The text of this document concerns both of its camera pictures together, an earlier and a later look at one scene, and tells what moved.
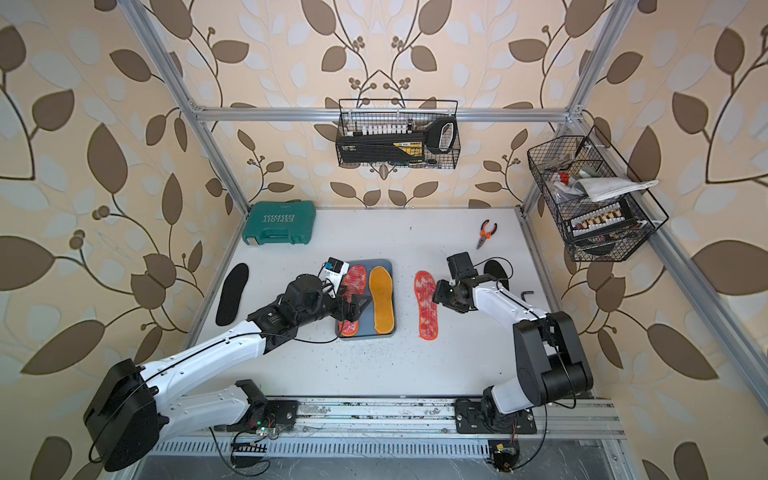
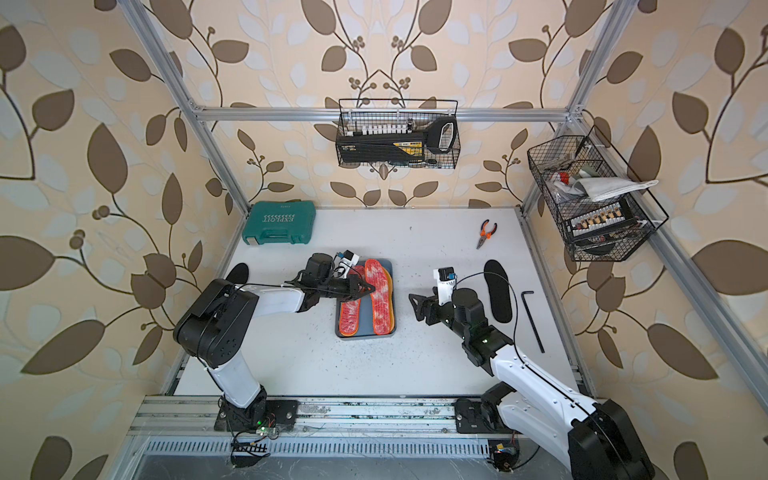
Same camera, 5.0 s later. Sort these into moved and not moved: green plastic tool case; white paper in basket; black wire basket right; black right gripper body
Moved: black right gripper body
Not moved: white paper in basket; green plastic tool case; black wire basket right
